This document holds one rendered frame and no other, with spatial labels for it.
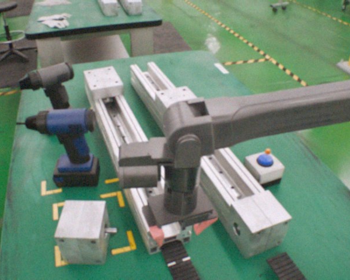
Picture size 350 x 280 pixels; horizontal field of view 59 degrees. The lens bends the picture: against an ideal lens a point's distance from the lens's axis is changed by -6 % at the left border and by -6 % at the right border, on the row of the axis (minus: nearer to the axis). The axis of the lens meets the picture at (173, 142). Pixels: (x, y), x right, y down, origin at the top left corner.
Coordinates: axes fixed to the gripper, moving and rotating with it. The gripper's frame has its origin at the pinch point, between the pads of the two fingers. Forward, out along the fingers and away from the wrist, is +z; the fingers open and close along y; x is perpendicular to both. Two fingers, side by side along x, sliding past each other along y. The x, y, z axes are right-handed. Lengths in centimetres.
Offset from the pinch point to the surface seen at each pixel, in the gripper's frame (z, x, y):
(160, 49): 87, -308, -108
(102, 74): -2, -72, -1
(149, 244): 7.6, -4.9, 4.2
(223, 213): 7.1, -6.9, -14.6
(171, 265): 9.9, 0.1, 1.0
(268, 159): 2.7, -15.9, -32.5
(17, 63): 90, -336, 53
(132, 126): 2.2, -41.6, -3.0
